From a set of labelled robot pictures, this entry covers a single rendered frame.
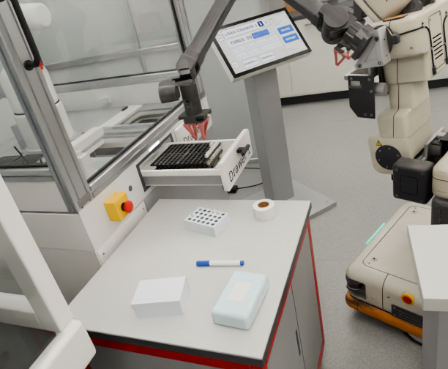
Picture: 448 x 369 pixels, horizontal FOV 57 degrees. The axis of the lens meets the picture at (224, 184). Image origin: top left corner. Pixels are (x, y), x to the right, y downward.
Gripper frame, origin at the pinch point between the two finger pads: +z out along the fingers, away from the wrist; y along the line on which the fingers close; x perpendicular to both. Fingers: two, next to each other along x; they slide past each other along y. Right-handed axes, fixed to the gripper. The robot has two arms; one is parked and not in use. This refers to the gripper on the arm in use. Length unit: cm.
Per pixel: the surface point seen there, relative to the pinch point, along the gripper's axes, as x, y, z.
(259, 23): -112, 6, -19
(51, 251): 42, 42, 20
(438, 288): 43, -72, 22
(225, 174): 10.5, -11.2, 9.3
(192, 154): -3.5, 6.8, 8.3
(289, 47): -111, -10, -4
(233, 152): 0.5, -11.4, 6.1
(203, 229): 26.8, -7.5, 20.1
